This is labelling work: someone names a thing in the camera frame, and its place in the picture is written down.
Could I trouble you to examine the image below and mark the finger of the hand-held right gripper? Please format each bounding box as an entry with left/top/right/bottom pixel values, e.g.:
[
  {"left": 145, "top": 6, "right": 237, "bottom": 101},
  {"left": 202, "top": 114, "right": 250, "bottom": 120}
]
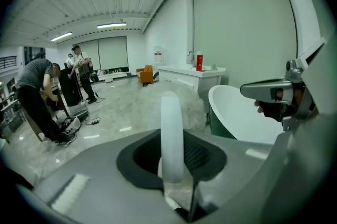
[{"left": 240, "top": 77, "right": 293, "bottom": 103}]

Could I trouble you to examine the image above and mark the open white bag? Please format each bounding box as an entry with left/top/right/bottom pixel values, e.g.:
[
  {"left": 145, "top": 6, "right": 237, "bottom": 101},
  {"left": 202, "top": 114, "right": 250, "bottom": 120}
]
[{"left": 59, "top": 115, "right": 82, "bottom": 134}]

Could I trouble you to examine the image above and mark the black cable with adapter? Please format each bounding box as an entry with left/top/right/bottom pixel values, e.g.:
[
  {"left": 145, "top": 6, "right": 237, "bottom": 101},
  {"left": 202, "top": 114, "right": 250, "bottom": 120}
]
[{"left": 84, "top": 116, "right": 102, "bottom": 126}]

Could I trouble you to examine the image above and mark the chrome faucet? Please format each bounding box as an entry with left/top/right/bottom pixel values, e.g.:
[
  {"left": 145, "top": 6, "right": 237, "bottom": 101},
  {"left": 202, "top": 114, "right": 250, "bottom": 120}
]
[{"left": 187, "top": 51, "right": 197, "bottom": 67}]

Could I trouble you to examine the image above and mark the black upright cabinet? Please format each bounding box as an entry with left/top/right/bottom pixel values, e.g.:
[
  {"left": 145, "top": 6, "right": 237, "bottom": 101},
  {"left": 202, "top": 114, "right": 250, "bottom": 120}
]
[{"left": 59, "top": 67, "right": 84, "bottom": 108}]

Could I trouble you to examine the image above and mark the black floor platform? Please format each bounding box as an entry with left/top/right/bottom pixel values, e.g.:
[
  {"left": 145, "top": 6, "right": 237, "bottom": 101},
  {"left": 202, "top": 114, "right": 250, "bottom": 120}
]
[{"left": 67, "top": 109, "right": 90, "bottom": 122}]

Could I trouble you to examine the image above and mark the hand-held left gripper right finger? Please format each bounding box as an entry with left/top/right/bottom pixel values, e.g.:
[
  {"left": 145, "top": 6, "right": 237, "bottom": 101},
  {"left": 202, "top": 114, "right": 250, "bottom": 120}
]
[{"left": 183, "top": 129, "right": 275, "bottom": 222}]

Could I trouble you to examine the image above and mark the narrow grey roller blind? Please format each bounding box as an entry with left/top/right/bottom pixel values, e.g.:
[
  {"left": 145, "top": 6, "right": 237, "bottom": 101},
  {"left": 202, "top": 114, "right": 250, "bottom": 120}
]
[{"left": 73, "top": 39, "right": 100, "bottom": 71}]

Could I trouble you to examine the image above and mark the white and green bathtub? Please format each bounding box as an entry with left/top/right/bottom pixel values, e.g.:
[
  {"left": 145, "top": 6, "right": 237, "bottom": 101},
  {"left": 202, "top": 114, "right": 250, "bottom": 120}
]
[{"left": 208, "top": 84, "right": 277, "bottom": 145}]

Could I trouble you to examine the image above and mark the low white sideboard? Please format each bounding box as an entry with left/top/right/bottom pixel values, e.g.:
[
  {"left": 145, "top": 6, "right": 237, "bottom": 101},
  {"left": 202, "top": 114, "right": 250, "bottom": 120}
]
[{"left": 96, "top": 71, "right": 130, "bottom": 82}]

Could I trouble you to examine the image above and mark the black railing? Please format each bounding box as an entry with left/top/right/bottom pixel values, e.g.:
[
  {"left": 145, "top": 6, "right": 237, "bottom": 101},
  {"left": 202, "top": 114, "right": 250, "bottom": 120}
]
[{"left": 0, "top": 56, "right": 18, "bottom": 70}]

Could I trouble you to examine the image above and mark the person's right hand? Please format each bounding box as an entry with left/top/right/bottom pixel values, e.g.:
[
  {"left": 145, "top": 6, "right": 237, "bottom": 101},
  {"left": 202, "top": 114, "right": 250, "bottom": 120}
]
[{"left": 254, "top": 100, "right": 286, "bottom": 123}]

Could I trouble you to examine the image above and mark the red bottle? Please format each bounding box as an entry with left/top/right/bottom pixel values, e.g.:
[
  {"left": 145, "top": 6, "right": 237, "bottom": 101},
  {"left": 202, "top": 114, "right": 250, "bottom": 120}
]
[{"left": 196, "top": 51, "right": 204, "bottom": 72}]

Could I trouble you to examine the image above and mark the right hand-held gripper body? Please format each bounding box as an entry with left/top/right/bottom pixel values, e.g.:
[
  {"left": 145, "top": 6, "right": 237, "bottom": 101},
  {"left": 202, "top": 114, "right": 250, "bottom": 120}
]
[{"left": 252, "top": 37, "right": 337, "bottom": 220}]

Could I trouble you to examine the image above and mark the white fluffy cleaning tool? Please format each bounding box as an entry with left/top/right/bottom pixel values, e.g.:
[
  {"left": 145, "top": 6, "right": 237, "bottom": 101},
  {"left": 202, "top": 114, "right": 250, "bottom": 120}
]
[{"left": 131, "top": 82, "right": 211, "bottom": 216}]

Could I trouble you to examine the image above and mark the wide grey roller blind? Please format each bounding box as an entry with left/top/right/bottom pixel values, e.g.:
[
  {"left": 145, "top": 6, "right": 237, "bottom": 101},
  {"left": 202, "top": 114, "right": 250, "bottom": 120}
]
[{"left": 97, "top": 36, "right": 129, "bottom": 70}]

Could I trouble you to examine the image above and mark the white vanity cabinet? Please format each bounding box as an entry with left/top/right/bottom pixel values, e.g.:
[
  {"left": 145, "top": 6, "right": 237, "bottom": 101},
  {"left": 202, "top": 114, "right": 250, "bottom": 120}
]
[{"left": 157, "top": 64, "right": 226, "bottom": 104}]

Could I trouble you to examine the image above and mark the long ceiling light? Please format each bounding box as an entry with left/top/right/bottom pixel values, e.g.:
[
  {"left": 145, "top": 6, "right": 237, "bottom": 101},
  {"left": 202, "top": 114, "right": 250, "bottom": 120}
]
[
  {"left": 50, "top": 31, "right": 73, "bottom": 43},
  {"left": 96, "top": 22, "right": 127, "bottom": 30}
]

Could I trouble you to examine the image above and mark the cluttered storage shelf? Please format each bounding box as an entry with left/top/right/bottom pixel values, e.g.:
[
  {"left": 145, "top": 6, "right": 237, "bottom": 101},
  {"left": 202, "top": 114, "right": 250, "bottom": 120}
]
[{"left": 0, "top": 80, "right": 27, "bottom": 141}]

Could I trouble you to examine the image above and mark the orange armchair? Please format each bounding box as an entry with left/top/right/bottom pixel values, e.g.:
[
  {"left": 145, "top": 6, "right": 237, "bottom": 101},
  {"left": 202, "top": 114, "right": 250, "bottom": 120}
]
[{"left": 136, "top": 64, "right": 154, "bottom": 84}]

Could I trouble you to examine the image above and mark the large grey roller blind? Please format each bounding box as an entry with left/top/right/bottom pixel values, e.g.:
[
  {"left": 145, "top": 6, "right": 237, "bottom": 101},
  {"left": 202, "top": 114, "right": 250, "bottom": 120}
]
[{"left": 190, "top": 0, "right": 299, "bottom": 90}]

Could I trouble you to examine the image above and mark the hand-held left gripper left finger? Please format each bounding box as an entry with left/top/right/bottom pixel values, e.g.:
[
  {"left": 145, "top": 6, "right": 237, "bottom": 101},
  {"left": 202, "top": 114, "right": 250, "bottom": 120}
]
[{"left": 33, "top": 128, "right": 189, "bottom": 224}]

